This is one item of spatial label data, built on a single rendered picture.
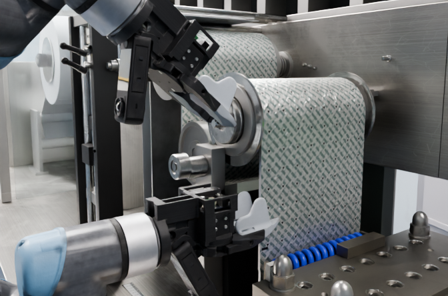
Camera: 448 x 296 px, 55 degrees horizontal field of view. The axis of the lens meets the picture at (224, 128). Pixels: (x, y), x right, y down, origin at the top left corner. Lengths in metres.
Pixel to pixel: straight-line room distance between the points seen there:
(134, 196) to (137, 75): 0.86
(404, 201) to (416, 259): 2.23
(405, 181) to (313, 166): 2.27
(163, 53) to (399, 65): 0.47
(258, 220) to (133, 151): 0.77
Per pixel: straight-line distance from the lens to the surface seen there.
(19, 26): 0.54
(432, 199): 2.76
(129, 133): 1.33
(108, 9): 0.53
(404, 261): 0.76
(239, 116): 0.64
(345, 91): 0.78
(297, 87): 0.71
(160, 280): 0.95
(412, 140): 0.86
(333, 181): 0.76
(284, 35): 1.08
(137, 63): 0.55
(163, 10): 0.58
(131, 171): 1.36
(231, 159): 0.69
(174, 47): 0.56
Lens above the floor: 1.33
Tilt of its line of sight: 8 degrees down
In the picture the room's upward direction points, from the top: straight up
